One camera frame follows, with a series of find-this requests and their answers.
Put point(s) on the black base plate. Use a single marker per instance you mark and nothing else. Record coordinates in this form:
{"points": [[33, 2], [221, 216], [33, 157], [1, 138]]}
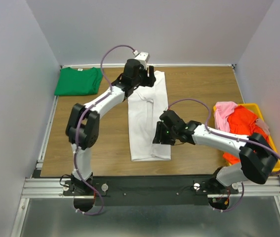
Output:
{"points": [[147, 190]]}

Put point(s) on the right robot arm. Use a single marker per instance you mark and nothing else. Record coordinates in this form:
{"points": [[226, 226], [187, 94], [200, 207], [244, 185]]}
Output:
{"points": [[257, 159]]}

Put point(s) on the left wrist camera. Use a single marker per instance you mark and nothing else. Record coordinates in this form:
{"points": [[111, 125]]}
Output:
{"points": [[142, 57]]}

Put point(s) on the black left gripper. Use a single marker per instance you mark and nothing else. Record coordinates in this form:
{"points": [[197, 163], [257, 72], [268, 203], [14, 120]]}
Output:
{"points": [[151, 80]]}

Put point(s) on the folded green t-shirt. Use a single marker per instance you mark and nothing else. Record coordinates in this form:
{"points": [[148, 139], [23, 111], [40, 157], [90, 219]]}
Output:
{"points": [[73, 82]]}

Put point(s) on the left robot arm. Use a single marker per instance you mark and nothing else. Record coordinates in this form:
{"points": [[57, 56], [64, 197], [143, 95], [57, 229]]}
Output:
{"points": [[83, 124]]}

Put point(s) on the pink t-shirt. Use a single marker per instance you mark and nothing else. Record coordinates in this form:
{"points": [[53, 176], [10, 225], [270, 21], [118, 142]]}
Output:
{"points": [[222, 111]]}

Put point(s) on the orange t-shirt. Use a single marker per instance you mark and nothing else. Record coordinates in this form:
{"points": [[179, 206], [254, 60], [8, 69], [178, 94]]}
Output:
{"points": [[245, 122]]}

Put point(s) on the aluminium frame rail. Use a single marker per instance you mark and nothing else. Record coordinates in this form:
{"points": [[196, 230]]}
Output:
{"points": [[50, 188]]}

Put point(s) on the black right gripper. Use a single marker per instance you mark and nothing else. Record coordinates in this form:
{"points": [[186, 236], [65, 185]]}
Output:
{"points": [[159, 136]]}

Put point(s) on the white t-shirt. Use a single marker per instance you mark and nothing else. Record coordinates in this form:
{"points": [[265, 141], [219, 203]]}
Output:
{"points": [[145, 106]]}

